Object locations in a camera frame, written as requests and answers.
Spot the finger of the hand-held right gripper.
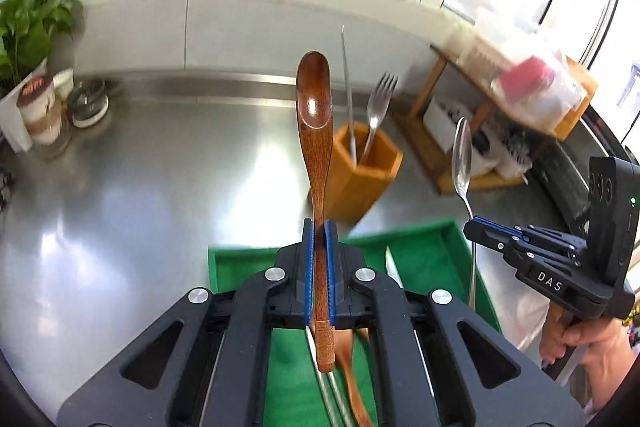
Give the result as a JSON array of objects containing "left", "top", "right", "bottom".
[
  {"left": 472, "top": 216, "right": 589, "bottom": 259},
  {"left": 462, "top": 220, "right": 617, "bottom": 308}
]

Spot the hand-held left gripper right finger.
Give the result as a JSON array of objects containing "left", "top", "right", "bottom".
[{"left": 324, "top": 218, "right": 587, "bottom": 427}]

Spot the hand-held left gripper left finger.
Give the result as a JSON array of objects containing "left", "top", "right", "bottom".
[{"left": 56, "top": 218, "right": 316, "bottom": 427}]

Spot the green tray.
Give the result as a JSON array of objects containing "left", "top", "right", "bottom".
[{"left": 207, "top": 219, "right": 502, "bottom": 427}]

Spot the white chopstick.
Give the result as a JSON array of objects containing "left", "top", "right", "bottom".
[{"left": 384, "top": 246, "right": 404, "bottom": 288}]

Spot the metal spoon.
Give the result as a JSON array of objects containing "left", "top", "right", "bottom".
[{"left": 451, "top": 117, "right": 479, "bottom": 311}]

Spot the wooden utensil holder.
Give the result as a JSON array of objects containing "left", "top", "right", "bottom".
[{"left": 327, "top": 122, "right": 404, "bottom": 226}]

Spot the metal chopstick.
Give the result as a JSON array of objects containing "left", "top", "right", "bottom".
[
  {"left": 305, "top": 326, "right": 335, "bottom": 427},
  {"left": 341, "top": 25, "right": 359, "bottom": 168},
  {"left": 327, "top": 369, "right": 353, "bottom": 427}
]

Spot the broad wooden spoon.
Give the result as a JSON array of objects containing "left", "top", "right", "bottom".
[{"left": 336, "top": 327, "right": 376, "bottom": 427}]

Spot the wooden spoon with handle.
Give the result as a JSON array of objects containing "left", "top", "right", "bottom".
[{"left": 295, "top": 51, "right": 335, "bottom": 373}]

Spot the metal fork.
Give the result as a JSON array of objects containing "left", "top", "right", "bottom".
[{"left": 359, "top": 73, "right": 399, "bottom": 165}]

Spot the person's right hand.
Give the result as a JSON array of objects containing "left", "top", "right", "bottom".
[{"left": 539, "top": 307, "right": 635, "bottom": 403}]

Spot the dark countertop oven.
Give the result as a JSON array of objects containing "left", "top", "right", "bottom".
[{"left": 530, "top": 104, "right": 640, "bottom": 235}]

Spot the white storage container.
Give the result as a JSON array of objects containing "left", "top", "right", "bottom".
[{"left": 424, "top": 99, "right": 534, "bottom": 180}]

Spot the wooden rack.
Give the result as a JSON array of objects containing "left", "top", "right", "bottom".
[{"left": 394, "top": 44, "right": 599, "bottom": 196}]

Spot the clear container with pink lid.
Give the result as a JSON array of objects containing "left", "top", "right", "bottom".
[{"left": 444, "top": 7, "right": 589, "bottom": 130}]

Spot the small glass bowl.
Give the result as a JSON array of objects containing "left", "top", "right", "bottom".
[{"left": 67, "top": 79, "right": 110, "bottom": 128}]

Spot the small white cup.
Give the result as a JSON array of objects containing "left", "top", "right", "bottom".
[{"left": 52, "top": 69, "right": 76, "bottom": 102}]

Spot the brown printed paper cup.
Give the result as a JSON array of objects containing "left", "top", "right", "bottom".
[{"left": 17, "top": 76, "right": 64, "bottom": 146}]

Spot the white plant pot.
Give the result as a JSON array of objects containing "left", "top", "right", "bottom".
[{"left": 0, "top": 57, "right": 51, "bottom": 154}]

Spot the green potted plant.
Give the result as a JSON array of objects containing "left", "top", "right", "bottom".
[{"left": 0, "top": 0, "right": 85, "bottom": 94}]

